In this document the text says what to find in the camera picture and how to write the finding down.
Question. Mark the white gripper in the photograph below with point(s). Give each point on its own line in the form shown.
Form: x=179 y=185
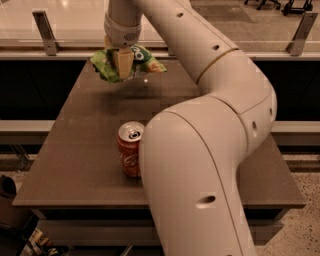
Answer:
x=120 y=34

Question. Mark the green rice chip bag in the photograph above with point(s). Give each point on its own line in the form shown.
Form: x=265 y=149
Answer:
x=144 y=62

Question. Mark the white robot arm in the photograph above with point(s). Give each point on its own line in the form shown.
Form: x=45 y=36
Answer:
x=190 y=152

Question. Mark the red Coca-Cola can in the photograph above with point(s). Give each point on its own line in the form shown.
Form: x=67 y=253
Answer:
x=128 y=139

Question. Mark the brown table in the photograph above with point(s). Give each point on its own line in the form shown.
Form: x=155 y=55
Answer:
x=76 y=186

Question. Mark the office chair base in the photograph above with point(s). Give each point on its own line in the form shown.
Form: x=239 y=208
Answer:
x=265 y=4

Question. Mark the black cart base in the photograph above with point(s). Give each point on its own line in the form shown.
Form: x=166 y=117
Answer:
x=291 y=8

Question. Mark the dark bin at left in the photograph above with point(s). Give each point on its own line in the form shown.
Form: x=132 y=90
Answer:
x=11 y=217

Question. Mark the items under table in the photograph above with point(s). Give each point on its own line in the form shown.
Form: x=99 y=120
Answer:
x=39 y=244

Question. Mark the left metal railing bracket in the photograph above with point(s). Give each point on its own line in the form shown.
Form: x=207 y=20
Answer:
x=51 y=46

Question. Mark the metal railing bracket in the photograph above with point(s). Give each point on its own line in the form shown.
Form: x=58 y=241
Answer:
x=51 y=46
x=296 y=46

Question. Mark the right metal railing bracket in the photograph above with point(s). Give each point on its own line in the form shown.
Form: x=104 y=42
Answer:
x=296 y=46

